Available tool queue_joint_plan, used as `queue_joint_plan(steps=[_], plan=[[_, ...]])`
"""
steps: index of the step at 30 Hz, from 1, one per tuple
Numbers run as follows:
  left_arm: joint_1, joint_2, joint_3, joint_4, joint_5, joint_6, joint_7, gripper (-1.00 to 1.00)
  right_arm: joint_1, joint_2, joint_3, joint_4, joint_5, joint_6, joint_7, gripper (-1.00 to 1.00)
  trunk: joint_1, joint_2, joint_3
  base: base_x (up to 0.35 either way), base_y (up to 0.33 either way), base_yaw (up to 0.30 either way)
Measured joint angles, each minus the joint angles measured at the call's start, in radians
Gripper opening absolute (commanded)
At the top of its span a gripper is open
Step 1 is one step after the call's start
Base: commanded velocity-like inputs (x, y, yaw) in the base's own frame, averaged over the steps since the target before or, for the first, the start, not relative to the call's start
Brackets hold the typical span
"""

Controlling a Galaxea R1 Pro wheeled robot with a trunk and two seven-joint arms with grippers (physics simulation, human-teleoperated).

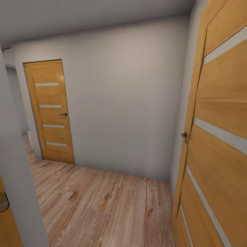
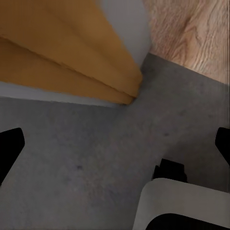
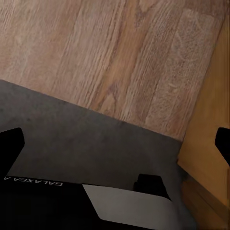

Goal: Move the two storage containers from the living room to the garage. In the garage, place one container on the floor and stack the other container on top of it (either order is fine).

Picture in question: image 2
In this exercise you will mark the door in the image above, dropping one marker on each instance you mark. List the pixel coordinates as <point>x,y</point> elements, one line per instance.
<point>65,46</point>

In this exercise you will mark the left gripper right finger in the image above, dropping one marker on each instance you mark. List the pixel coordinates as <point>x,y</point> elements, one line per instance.
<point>222,142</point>

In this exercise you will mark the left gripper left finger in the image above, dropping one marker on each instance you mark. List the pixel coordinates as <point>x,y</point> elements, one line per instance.
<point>11,144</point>

